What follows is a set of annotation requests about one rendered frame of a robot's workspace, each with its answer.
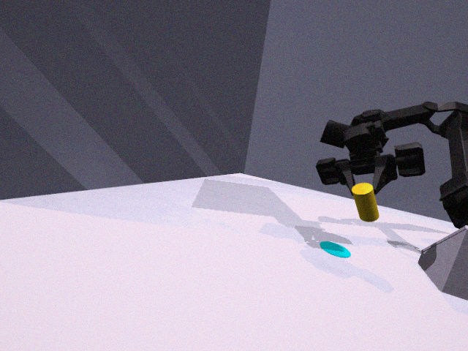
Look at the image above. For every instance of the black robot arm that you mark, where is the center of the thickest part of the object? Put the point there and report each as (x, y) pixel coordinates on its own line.
(367, 131)

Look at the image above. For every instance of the yellow cylinder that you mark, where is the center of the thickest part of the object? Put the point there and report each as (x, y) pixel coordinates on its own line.
(366, 203)

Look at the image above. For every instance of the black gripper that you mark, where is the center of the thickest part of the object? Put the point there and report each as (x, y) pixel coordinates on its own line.
(409, 159)

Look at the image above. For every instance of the cyan circle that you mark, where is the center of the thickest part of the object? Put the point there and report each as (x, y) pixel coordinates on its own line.
(335, 249)

